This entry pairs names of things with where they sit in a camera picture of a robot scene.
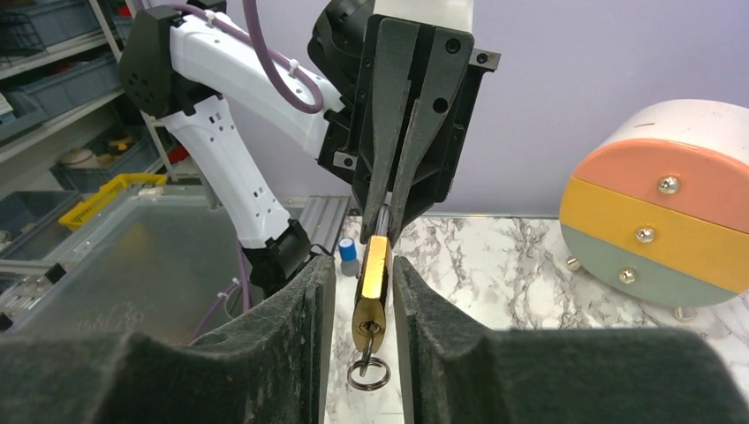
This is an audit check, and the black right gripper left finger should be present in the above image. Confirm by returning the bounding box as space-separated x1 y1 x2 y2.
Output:
1 256 336 423

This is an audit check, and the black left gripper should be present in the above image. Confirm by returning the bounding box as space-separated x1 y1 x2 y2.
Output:
318 14 500 245

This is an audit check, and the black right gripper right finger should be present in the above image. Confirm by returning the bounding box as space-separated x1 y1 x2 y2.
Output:
391 256 748 423

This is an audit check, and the brass padlock with key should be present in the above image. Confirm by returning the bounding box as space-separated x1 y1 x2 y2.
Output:
347 205 392 391

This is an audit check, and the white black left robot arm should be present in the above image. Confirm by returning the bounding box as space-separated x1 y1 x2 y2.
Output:
118 1 501 295

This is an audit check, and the blue capped bottle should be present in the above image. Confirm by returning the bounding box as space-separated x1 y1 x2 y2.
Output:
338 238 360 277

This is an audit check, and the yellow plastic basket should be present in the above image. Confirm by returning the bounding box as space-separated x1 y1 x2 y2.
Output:
58 173 168 231

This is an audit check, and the round cream drawer box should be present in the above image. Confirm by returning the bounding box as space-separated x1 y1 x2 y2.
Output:
559 99 748 308

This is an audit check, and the metal storage shelf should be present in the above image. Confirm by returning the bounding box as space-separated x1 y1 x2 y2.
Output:
1 1 177 195

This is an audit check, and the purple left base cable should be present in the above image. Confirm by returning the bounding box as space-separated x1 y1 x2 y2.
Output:
190 239 253 344

